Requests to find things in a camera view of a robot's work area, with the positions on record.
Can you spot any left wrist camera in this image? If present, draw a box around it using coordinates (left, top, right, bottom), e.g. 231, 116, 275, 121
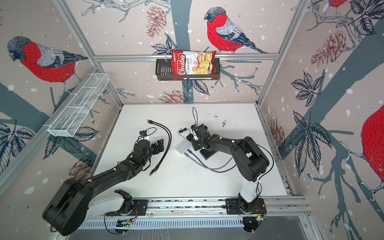
139, 130, 149, 140

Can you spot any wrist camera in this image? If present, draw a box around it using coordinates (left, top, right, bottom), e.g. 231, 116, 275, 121
139, 130, 149, 140
196, 124, 208, 135

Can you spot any aluminium mounting rail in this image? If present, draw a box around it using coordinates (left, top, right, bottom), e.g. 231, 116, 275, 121
61, 195, 313, 219

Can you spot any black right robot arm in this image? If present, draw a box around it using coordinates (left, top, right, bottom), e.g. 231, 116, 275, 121
188, 124, 270, 216

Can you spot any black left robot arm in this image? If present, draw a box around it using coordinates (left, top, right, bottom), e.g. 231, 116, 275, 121
42, 139, 164, 236

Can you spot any blue ethernet cable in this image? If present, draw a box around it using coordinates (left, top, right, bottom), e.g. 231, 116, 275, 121
183, 151, 238, 174

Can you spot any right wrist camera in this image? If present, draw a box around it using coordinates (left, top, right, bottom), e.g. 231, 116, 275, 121
196, 124, 208, 135

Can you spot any black wall basket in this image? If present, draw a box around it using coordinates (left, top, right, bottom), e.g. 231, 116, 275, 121
155, 58, 221, 81

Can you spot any black ethernet cable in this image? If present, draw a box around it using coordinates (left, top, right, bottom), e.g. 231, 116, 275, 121
149, 122, 172, 177
146, 119, 172, 177

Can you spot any white wire mesh shelf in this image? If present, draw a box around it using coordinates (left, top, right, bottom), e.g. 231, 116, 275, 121
48, 73, 110, 137

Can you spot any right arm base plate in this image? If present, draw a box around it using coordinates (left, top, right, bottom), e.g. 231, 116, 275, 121
222, 198, 267, 216

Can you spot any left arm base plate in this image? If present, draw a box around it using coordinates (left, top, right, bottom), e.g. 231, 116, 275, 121
106, 199, 148, 217

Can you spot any red cassava chips bag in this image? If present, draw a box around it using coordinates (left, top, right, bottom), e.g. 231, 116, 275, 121
171, 50, 220, 80

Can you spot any black power adapter with cable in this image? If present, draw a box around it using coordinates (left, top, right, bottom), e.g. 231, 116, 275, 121
177, 128, 194, 142

